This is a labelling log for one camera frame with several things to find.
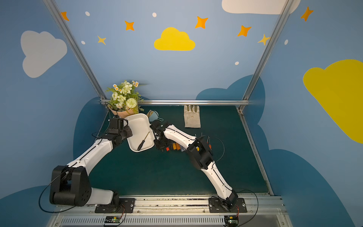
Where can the tan flower pot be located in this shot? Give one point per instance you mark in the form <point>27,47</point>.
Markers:
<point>124,114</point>

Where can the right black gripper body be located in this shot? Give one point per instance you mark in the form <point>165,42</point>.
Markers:
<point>158,139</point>

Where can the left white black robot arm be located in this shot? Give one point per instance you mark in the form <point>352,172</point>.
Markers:
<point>70,184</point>

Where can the right aluminium frame post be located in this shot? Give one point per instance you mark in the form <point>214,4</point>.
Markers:
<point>281,21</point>

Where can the beige work glove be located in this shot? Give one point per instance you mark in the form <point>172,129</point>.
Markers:
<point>192,116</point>

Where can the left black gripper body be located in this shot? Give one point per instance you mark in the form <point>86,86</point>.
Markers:
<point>125,131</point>

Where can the front aluminium mounting rail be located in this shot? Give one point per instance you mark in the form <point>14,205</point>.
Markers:
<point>178,211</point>

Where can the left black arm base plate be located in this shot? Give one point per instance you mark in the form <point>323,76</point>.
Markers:
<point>123,205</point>

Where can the horizontal aluminium frame rail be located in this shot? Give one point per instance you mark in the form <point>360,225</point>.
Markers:
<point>193,102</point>

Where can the white plastic storage box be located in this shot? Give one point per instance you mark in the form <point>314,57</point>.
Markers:
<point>140,126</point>

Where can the white green artificial flowers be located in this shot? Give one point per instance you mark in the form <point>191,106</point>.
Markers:
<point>125,97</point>

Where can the right small circuit board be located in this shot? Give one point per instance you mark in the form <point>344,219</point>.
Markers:
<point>231,221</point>

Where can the left small circuit board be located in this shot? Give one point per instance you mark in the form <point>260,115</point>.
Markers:
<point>112,220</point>

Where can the aluminium frame post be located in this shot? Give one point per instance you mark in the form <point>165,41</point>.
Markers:
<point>64,28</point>
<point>281,21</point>

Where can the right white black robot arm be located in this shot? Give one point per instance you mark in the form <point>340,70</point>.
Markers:
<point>200,154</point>

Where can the black ribbed handle screwdriver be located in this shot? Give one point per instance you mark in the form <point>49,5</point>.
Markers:
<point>142,143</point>

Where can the left aluminium frame post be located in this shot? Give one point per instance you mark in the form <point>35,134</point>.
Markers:
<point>64,28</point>

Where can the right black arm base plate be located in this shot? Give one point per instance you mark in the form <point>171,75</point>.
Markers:
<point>216,205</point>

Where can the small circuit board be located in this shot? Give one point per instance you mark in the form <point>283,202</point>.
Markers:
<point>112,220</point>
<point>231,221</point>

